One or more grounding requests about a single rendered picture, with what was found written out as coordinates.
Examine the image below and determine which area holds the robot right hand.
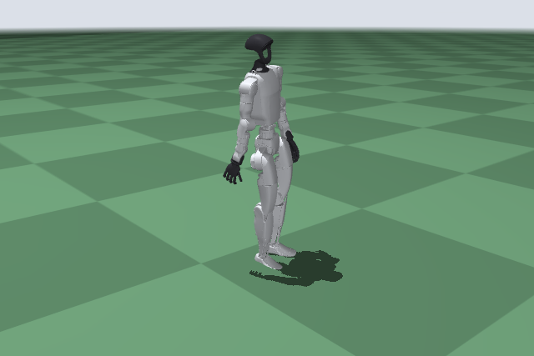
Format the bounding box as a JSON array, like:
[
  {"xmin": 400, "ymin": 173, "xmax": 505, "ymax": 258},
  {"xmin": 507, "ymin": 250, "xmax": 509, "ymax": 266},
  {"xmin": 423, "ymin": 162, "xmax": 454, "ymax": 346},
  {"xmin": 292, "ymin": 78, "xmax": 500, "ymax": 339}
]
[{"xmin": 223, "ymin": 155, "xmax": 244, "ymax": 184}]

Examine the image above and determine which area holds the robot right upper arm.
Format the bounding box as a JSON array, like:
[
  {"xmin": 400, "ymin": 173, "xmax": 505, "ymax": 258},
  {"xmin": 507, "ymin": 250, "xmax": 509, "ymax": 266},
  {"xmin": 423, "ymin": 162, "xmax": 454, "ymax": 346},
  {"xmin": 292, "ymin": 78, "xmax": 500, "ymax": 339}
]
[{"xmin": 239, "ymin": 78, "xmax": 258, "ymax": 132}]

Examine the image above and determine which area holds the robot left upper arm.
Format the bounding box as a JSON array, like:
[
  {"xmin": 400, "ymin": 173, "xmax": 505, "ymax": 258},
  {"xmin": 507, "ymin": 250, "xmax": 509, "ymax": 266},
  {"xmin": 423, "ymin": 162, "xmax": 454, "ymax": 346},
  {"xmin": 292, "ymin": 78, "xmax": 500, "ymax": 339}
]
[{"xmin": 271, "ymin": 65, "xmax": 286, "ymax": 110}]

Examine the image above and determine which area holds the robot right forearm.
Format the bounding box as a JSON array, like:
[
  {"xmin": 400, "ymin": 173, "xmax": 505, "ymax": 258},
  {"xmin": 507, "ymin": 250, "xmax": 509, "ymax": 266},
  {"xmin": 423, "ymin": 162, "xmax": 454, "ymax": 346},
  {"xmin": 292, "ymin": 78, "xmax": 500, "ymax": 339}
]
[{"xmin": 232, "ymin": 119, "xmax": 250, "ymax": 163}]

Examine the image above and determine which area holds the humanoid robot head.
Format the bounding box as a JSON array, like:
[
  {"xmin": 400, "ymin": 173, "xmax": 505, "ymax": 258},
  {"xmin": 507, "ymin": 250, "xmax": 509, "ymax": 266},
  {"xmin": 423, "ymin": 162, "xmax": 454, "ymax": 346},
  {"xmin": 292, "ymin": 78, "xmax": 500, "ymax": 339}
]
[{"xmin": 245, "ymin": 34, "xmax": 273, "ymax": 73}]

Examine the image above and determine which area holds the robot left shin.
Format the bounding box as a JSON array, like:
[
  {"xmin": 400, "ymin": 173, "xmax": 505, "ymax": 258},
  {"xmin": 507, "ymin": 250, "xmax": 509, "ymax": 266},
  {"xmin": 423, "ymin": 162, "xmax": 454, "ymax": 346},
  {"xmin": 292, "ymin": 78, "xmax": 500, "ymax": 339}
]
[{"xmin": 271, "ymin": 194, "xmax": 288, "ymax": 247}]

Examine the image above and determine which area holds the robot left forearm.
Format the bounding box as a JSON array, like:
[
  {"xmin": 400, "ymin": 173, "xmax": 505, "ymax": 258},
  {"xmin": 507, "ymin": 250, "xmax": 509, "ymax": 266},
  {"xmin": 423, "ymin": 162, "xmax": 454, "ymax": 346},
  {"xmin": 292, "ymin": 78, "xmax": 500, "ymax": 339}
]
[{"xmin": 277, "ymin": 104, "xmax": 292, "ymax": 138}]

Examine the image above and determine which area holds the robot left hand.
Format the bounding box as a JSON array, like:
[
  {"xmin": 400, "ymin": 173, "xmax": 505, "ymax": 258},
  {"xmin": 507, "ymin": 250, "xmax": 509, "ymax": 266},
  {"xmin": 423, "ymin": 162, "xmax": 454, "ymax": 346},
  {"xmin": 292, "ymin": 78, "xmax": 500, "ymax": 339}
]
[{"xmin": 285, "ymin": 131, "xmax": 300, "ymax": 163}]

